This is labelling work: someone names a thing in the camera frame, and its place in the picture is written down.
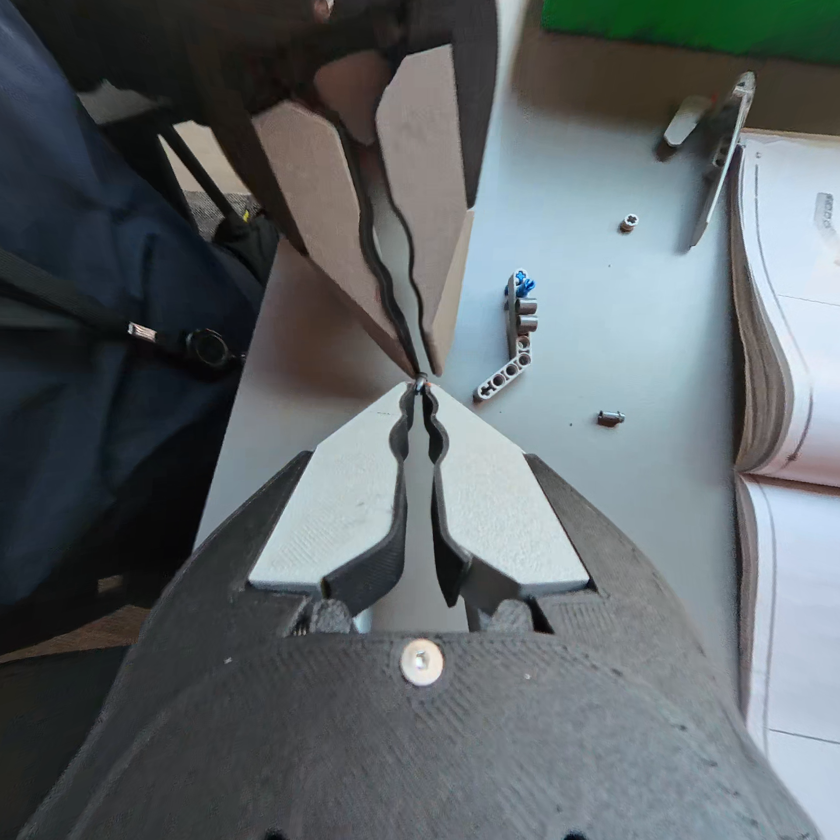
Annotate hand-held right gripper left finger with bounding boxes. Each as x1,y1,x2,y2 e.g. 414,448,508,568
248,381,417,618

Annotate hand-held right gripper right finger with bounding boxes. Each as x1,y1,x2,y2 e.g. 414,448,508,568
422,384,592,618

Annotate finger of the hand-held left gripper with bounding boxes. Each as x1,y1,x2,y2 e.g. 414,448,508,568
251,98,424,380
374,42,476,378

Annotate grey angled lego beam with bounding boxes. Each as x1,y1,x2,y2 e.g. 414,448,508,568
472,268,539,404

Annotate grey lego fairing piece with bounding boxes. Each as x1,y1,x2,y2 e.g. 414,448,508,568
656,95,713,161

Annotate grey curved lego panel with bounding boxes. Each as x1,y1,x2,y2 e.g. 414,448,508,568
689,71,757,253

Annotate lego instruction booklet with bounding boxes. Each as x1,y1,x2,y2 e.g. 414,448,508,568
725,128,840,756

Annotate black round buckle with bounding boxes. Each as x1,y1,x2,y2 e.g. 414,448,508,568
157,327,248,382

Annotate green plastic bin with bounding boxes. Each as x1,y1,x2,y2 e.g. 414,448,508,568
541,0,840,56

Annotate black strap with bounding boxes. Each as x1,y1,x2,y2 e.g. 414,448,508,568
0,248,158,343

